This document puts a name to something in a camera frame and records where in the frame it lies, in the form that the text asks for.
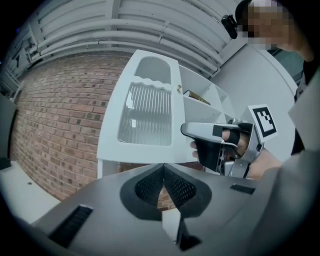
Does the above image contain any brown gold-trimmed book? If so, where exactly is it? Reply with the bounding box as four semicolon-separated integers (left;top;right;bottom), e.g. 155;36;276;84
186;89;211;105

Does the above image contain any person's right hand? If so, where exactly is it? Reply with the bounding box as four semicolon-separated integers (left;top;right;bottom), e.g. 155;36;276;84
188;126;251;160

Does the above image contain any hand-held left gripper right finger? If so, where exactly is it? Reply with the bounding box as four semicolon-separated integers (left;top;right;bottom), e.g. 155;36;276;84
163;163;263;256

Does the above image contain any white cabinet ribbed glass door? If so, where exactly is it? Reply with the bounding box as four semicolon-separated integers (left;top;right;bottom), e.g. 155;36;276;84
95;48;188;165

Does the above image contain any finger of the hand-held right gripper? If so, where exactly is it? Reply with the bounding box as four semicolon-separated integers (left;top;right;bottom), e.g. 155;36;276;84
180;121;241;145

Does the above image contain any black head camera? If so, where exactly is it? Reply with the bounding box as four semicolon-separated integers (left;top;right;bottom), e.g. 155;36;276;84
220;13;239;40

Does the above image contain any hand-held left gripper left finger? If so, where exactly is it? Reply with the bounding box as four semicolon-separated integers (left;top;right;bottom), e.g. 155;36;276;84
33;163;181;256

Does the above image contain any person's head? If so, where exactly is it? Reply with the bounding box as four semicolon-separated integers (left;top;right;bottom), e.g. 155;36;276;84
236;0;316;63

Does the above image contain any grey tall locker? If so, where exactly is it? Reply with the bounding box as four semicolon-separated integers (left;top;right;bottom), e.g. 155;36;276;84
0;95;18;171

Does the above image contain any white ceiling pipe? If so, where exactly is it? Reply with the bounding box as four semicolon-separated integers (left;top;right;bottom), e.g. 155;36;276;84
31;18;221;66
36;31;221;76

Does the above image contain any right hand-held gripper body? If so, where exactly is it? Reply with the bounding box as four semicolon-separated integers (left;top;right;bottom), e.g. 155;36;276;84
194;103;280;179

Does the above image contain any person's black shirt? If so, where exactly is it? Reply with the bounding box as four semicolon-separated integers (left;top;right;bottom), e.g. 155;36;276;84
290;59;320;156

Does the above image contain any white wall cabinet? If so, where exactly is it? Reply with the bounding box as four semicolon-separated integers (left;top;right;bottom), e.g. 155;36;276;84
96;63;238;180

